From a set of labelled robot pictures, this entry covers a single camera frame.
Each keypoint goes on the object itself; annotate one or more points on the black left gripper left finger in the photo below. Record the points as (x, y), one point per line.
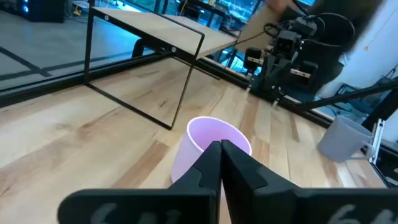
(186, 202)

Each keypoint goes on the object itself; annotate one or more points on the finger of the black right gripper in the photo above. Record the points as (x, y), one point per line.
(253, 59)
(303, 74)

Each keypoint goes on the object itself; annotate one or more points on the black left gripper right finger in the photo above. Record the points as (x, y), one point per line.
(264, 202)

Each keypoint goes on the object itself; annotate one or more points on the pink mug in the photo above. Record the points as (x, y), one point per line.
(199, 137)

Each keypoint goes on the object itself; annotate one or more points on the translucent frosted mug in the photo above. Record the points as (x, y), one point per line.
(342, 140)

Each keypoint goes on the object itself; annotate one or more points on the brown cardboard panel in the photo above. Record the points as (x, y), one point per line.
(258, 28)

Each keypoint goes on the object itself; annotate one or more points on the person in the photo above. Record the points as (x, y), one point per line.
(342, 9)

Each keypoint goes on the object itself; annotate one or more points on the dark computer tower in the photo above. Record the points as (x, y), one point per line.
(43, 11)

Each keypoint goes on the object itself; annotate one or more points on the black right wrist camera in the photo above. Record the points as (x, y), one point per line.
(287, 45)

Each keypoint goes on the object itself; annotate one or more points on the black frame strut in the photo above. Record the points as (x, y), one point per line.
(348, 96)

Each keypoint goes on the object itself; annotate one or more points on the wooden shelf with black frame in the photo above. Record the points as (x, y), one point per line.
(161, 29)

